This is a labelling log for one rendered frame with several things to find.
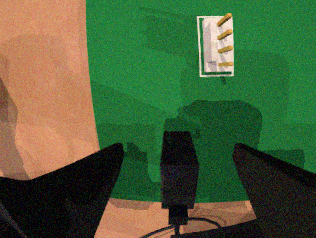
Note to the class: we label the green circuit board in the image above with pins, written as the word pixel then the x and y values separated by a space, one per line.
pixel 227 71

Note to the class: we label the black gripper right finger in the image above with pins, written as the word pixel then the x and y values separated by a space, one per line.
pixel 283 196

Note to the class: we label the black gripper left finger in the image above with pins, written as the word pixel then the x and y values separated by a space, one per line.
pixel 66 203

